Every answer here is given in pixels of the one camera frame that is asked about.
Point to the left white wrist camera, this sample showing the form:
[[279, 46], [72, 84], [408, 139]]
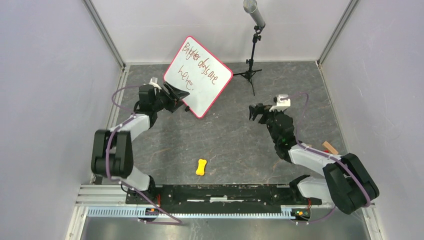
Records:
[[154, 82]]

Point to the grey microphone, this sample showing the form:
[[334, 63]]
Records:
[[251, 8]]

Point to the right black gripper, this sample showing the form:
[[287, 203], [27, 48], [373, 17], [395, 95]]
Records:
[[260, 109]]

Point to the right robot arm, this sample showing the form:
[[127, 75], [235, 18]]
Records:
[[345, 181]]

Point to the slotted cable duct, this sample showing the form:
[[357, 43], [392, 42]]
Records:
[[284, 213]]

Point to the pink framed whiteboard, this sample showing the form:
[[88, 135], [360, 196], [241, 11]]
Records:
[[196, 70]]

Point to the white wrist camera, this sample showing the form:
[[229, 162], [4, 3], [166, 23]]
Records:
[[154, 82], [281, 103]]

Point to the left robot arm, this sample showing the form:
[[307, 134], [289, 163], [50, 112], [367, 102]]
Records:
[[112, 152]]

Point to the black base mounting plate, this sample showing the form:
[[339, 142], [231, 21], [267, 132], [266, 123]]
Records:
[[228, 198]]

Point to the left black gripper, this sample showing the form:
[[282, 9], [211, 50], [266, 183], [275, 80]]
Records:
[[174, 103]]

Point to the black microphone tripod stand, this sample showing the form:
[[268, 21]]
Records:
[[248, 74]]

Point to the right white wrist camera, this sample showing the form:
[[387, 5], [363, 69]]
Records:
[[281, 103]]

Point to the wooden block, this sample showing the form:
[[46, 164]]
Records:
[[329, 147]]

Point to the yellow bone-shaped eraser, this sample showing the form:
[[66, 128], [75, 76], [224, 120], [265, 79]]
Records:
[[201, 166]]

